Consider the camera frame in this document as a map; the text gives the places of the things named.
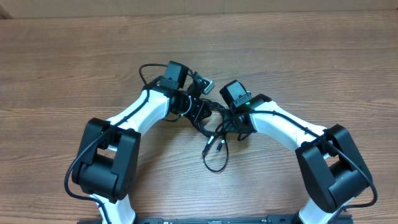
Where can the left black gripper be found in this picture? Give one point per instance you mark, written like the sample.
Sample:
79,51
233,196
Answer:
201,108

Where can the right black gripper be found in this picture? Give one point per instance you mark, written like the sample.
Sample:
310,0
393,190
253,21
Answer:
232,125

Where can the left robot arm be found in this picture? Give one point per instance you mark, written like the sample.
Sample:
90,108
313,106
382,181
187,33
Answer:
106,161

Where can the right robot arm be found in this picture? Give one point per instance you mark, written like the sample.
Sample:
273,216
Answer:
331,165

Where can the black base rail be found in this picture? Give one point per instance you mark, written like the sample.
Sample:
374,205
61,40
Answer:
211,220

